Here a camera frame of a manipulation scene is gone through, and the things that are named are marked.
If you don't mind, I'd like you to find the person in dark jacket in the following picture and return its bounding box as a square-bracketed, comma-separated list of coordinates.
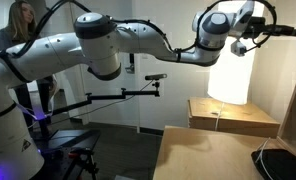
[0, 0, 61, 134]

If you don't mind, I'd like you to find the white grey wrist camera box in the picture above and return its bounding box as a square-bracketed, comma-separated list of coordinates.
[233, 0, 256, 34]

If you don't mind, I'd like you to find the black bar camera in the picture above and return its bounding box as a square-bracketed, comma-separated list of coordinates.
[144, 73, 168, 81]

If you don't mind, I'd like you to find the black folding workbench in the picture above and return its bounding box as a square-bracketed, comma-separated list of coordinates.
[31, 129, 102, 180]

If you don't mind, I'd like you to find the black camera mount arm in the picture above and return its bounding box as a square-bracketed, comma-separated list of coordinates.
[36, 80, 161, 141]

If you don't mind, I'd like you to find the low wooden box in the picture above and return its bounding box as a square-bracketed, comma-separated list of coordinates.
[187, 96, 281, 139]

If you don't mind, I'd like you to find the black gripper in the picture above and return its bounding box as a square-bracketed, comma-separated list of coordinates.
[242, 16, 296, 39]

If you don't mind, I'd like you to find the white lamp cord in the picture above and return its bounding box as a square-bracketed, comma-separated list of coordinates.
[215, 102, 224, 132]

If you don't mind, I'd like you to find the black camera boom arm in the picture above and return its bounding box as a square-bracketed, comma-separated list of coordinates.
[56, 79, 155, 124]

